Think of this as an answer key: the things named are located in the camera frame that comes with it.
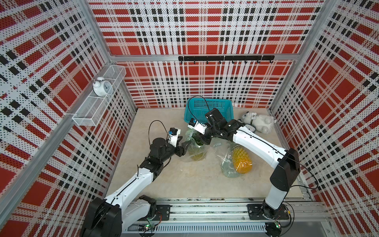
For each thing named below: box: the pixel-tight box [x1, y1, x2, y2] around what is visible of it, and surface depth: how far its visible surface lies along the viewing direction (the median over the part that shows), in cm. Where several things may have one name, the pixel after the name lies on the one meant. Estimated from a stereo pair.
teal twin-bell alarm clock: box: [244, 123, 257, 133], surface depth 106 cm
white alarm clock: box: [92, 76, 114, 98], surface depth 72 cm
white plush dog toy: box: [241, 111, 275, 135], surface depth 103 cm
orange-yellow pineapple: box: [232, 145, 253, 175], surface depth 82 cm
